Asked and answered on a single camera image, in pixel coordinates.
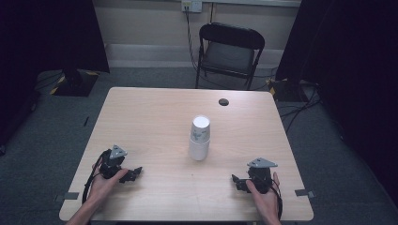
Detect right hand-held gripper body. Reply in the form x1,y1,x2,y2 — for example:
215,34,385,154
246,157,279,195

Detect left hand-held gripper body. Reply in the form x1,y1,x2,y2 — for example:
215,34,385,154
99,143,129,180

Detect plain white paper cup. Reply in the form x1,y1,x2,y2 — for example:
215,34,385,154
188,137,210,162

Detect white paper cup with print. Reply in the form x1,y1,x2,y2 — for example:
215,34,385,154
190,114,211,143

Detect person's left hand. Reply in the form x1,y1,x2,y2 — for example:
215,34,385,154
87,163,130,207

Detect person's right hand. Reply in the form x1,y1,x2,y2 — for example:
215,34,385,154
245,171,282,221

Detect grey tape strip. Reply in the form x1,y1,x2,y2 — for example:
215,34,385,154
294,188,316,200
54,191,80,203

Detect black folding chair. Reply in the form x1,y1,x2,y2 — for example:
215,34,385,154
194,22,266,91

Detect black curtain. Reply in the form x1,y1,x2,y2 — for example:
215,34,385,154
0,0,111,148
274,0,398,207

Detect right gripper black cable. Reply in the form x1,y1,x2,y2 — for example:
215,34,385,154
269,184,284,221

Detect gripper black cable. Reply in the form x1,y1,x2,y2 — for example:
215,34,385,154
81,149,109,204
269,184,284,221

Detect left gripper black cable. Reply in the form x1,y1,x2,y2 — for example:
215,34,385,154
81,149,109,204

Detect black floor cables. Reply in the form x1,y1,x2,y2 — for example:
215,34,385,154
278,82,323,134

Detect black braided cable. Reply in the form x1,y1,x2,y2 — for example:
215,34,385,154
184,5,201,73

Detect white wall socket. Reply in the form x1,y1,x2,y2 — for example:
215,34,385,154
180,0,204,14

